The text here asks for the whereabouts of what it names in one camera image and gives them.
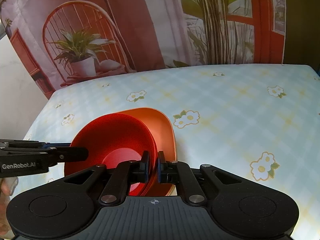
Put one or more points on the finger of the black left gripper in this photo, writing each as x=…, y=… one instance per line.
x=64, y=153

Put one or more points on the printed backdrop curtain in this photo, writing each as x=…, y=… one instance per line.
x=64, y=42

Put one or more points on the red plastic bowl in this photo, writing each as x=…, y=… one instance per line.
x=112, y=139

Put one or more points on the orange square plate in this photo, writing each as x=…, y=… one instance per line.
x=162, y=131

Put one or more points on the left human hand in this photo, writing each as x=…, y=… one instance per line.
x=8, y=186

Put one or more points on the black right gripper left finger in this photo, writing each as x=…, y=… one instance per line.
x=123, y=176

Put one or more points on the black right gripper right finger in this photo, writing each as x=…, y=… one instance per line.
x=181, y=175

